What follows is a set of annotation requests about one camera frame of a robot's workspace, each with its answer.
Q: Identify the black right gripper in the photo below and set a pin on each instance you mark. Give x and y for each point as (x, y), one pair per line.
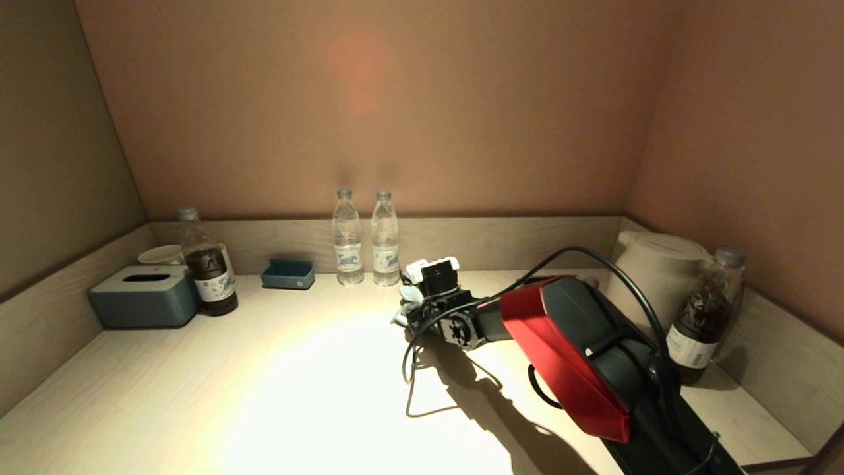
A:
(438, 310)

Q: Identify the light blue microfibre cloth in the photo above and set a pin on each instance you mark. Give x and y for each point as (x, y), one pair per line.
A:
(410, 293)

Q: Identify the black and red right arm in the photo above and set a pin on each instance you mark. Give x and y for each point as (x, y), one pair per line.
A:
(560, 356)

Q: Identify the clear water bottle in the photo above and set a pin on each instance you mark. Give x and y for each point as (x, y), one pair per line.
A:
(347, 257)
(385, 257)

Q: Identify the small blue tray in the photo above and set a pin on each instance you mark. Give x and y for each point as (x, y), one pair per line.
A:
(287, 280)

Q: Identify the white electric kettle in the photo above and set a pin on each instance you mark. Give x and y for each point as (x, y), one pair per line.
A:
(659, 264)

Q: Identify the dark tea bottle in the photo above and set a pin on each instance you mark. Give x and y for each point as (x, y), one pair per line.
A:
(211, 290)
(702, 316)

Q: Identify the white cup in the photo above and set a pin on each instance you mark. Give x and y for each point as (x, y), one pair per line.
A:
(161, 256)

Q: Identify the blue tissue box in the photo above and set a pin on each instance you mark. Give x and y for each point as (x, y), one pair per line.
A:
(142, 303)

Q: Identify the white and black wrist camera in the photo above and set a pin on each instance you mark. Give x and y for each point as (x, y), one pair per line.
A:
(438, 272)

